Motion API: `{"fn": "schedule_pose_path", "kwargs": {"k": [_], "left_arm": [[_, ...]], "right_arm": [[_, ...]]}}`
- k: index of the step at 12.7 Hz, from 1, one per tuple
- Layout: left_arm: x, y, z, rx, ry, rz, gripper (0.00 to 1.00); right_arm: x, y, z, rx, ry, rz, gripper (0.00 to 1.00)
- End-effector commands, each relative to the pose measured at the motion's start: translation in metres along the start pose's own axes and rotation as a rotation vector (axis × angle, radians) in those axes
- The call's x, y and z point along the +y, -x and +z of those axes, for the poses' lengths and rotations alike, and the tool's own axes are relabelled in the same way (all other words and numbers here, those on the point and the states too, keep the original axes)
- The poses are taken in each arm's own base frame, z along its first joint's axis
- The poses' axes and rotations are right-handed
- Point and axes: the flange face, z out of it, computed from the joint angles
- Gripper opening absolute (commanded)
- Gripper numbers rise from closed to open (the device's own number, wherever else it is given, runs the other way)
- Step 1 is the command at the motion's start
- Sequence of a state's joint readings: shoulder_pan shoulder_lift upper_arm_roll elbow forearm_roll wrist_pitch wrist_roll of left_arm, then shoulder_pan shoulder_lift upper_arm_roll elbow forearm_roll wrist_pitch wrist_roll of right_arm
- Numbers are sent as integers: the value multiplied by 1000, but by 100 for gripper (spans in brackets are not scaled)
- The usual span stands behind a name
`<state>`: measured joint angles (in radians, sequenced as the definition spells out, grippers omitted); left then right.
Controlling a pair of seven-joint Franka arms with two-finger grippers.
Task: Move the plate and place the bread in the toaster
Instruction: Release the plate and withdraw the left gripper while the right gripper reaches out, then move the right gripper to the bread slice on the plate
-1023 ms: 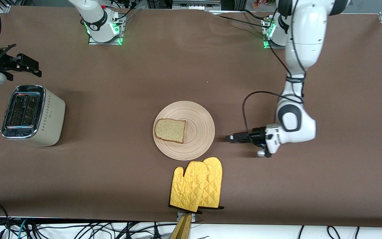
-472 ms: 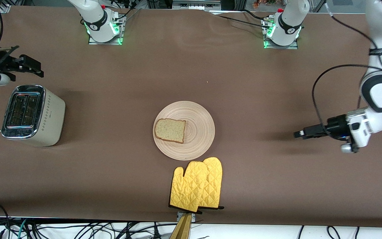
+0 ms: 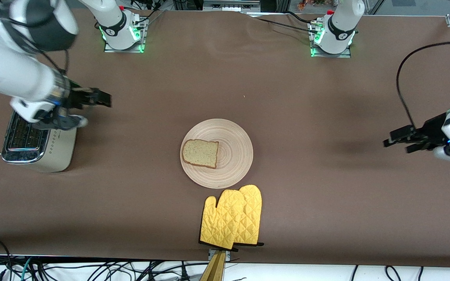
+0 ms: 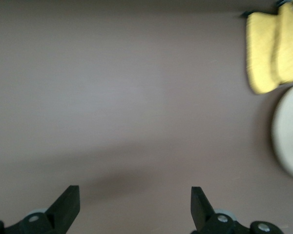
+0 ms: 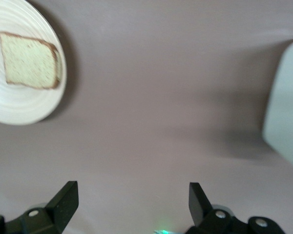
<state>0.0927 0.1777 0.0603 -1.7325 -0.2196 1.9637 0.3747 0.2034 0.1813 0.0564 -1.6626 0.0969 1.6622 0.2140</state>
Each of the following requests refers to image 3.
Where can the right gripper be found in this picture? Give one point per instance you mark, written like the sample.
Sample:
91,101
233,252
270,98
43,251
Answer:
77,97

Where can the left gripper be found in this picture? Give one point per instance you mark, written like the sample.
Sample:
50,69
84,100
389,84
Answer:
429,132

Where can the slice of bread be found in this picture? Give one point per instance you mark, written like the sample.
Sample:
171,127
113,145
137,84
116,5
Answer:
200,153

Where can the round wooden plate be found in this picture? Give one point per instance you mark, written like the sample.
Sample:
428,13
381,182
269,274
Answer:
233,156

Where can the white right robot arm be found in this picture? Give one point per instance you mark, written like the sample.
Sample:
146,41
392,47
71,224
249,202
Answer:
14,74

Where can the white chrome toaster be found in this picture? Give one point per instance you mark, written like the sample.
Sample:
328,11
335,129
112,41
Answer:
59,152

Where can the brown table cover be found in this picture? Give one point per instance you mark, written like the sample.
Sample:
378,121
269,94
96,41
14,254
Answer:
209,78

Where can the colourful background object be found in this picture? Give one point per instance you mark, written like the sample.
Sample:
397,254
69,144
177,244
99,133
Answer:
315,4

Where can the yellow quilted oven mitt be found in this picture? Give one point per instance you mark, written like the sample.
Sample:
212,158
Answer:
221,222
253,210

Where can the wooden stick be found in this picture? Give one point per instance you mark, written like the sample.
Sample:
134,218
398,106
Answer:
215,271

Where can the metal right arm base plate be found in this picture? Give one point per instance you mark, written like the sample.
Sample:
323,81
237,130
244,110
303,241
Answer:
109,50

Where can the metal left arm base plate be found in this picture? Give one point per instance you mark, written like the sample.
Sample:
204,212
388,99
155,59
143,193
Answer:
346,54

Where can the aluminium frame rail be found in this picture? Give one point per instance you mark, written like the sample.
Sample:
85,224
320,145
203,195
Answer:
231,5

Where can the small metal bracket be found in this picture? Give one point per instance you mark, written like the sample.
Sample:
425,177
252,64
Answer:
228,255

